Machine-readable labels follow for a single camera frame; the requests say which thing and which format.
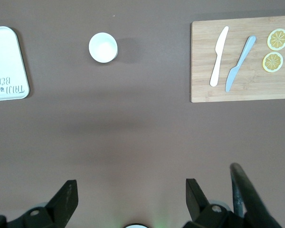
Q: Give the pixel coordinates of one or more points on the yellow lemon slice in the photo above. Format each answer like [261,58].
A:
[277,39]
[272,62]

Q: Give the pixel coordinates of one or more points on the cream bear print tray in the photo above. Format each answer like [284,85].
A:
[4,59]

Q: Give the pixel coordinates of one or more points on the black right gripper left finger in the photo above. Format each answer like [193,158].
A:
[61,204]

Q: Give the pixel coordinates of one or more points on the white plastic knife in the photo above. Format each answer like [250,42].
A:
[219,47]

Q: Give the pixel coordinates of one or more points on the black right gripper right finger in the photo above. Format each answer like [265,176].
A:
[199,209]

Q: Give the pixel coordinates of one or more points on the grey plastic knife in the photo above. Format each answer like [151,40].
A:
[232,76]

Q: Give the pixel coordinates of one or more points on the white plastic cup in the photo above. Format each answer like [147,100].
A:
[103,47]

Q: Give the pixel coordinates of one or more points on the bamboo cutting board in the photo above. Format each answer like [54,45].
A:
[251,90]

